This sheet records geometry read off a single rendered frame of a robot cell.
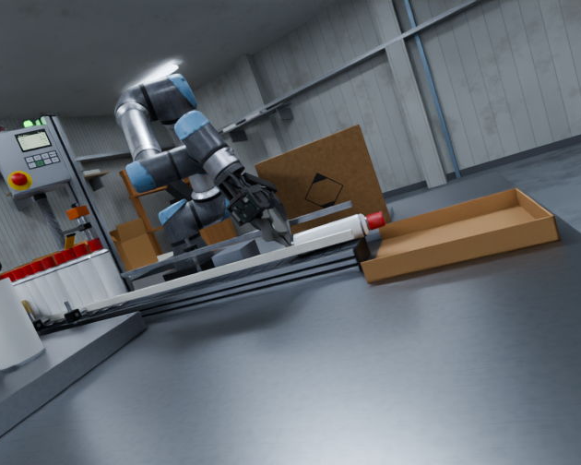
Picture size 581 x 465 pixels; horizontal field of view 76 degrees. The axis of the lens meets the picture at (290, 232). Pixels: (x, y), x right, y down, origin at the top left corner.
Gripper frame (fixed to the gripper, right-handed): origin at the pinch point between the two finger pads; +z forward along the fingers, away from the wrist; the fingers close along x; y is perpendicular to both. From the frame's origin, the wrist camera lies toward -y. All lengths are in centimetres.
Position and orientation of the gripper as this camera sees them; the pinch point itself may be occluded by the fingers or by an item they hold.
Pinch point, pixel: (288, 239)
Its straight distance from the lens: 85.0
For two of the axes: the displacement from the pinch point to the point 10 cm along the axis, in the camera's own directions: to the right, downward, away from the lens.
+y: -3.4, 2.7, -9.0
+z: 6.3, 7.8, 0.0
